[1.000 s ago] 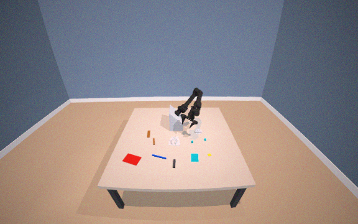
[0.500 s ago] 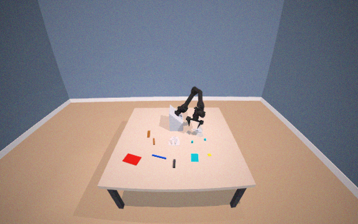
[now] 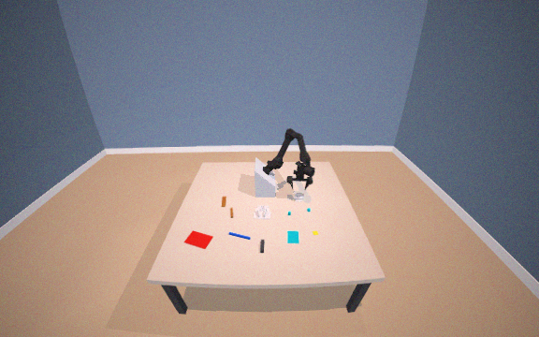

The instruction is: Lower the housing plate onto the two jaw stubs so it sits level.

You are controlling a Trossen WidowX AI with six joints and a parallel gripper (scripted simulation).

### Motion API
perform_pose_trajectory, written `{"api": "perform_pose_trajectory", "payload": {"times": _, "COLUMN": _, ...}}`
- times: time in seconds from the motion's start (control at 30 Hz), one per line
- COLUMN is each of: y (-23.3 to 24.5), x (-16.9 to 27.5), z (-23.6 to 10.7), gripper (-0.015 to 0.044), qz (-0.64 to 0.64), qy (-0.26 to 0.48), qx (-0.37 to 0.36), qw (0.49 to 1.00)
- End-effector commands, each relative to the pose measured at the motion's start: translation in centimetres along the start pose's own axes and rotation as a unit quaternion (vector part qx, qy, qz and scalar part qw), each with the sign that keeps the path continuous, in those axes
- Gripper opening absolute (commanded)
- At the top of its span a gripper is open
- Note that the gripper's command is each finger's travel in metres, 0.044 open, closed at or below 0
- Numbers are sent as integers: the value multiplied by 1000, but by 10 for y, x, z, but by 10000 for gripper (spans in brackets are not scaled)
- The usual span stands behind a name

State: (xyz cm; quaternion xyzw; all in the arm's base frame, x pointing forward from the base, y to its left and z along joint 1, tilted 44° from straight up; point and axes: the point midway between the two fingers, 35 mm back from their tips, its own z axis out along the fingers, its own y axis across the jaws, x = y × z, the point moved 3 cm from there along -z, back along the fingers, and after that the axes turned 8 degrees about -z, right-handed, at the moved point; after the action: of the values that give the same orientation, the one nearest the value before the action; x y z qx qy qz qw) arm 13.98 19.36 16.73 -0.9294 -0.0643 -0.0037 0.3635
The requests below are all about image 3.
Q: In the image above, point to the red square plate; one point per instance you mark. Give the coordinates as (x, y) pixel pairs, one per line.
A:
(199, 239)

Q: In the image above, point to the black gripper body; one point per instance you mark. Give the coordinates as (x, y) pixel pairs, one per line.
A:
(300, 178)

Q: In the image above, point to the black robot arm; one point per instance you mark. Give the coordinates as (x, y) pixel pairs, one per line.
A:
(304, 157)

